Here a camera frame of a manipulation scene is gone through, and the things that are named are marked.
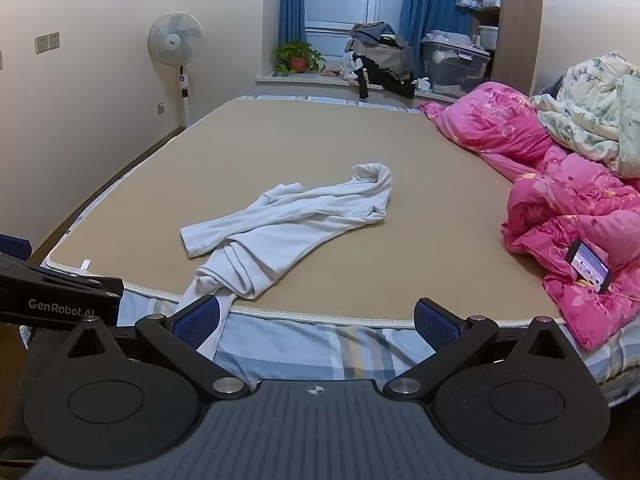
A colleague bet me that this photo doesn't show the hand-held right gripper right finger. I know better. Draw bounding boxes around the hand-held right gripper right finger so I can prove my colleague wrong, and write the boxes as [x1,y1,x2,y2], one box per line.
[382,297,577,404]

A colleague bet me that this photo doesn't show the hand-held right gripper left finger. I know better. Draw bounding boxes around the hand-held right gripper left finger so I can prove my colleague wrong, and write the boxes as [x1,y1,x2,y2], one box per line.
[64,294,251,404]

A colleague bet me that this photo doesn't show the white long-sleeved garment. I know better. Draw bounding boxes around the white long-sleeved garment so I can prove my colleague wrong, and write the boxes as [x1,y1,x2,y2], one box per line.
[176,162,393,361]

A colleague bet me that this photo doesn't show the pile of dark clothes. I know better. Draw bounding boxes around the pile of dark clothes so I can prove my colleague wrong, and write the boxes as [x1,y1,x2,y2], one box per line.
[341,22,417,101]

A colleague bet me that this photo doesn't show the light folded clothes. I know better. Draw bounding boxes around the light folded clothes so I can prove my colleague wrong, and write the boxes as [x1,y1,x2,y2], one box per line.
[422,30,490,56]

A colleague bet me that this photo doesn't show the bed with plaid sheet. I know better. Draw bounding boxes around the bed with plaid sheet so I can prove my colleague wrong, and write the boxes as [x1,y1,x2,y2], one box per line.
[20,92,640,406]

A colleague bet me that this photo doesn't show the black smartphone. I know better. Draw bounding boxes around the black smartphone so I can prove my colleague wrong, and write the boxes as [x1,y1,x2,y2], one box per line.
[565,239,613,295]

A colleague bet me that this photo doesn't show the pink floral quilt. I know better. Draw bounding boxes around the pink floral quilt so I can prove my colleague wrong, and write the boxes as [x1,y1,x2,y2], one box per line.
[417,81,640,352]

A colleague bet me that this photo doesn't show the clear plastic storage box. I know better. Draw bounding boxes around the clear plastic storage box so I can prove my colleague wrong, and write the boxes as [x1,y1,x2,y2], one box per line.
[421,35,492,98]

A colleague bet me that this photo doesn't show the white windowsill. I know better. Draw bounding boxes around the white windowsill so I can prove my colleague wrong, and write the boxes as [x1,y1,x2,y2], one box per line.
[256,71,451,103]

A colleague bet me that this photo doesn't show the white green floral quilt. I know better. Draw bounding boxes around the white green floral quilt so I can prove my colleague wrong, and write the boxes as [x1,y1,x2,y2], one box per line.
[530,51,640,179]

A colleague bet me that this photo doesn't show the potted green plant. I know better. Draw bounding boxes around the potted green plant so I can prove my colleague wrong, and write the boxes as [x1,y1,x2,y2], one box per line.
[271,40,327,77]

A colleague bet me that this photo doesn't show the white standing fan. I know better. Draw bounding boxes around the white standing fan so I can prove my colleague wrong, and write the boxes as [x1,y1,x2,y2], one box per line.
[148,10,204,130]

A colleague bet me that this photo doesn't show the wooden bookshelf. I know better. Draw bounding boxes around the wooden bookshelf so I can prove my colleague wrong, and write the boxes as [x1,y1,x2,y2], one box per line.
[455,0,546,96]

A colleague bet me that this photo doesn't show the blue curtain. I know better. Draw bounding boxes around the blue curtain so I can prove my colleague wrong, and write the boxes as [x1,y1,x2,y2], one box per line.
[278,0,308,46]
[398,0,482,81]

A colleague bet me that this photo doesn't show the white charging cable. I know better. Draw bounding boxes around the white charging cable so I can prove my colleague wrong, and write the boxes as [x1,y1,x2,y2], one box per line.
[607,284,640,305]

